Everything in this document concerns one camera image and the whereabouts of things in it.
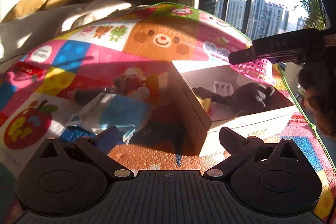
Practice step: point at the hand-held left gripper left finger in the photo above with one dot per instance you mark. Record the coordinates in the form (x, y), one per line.
(110, 138)

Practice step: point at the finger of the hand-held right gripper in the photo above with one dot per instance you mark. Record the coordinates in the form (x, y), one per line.
(241, 56)

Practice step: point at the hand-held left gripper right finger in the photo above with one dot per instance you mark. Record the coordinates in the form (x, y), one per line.
(231, 138)

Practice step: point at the pink plastic basket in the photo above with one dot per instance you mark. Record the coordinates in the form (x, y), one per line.
(258, 69)

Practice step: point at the white cardboard box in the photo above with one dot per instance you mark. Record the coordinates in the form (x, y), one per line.
(249, 121)

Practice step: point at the blue cloth plastic packet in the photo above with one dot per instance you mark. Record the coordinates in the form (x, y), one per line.
(120, 111)

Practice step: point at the small white plastic tray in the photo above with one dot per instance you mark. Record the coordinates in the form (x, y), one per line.
(223, 87)

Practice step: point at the grey plush toy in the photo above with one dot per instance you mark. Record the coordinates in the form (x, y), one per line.
(249, 96)

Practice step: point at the yellow toy with pink base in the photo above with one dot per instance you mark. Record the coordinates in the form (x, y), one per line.
(205, 103)

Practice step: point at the pink and white cat toy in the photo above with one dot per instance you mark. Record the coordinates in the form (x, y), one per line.
(132, 77)

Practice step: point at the person's right hand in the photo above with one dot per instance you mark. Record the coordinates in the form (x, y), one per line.
(323, 87)

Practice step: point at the colourful cartoon play mat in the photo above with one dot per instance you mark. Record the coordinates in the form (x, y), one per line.
(86, 56)

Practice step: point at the cream blanket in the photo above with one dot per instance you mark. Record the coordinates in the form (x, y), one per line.
(39, 24)

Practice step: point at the black window frame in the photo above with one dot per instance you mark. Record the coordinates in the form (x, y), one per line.
(249, 8)

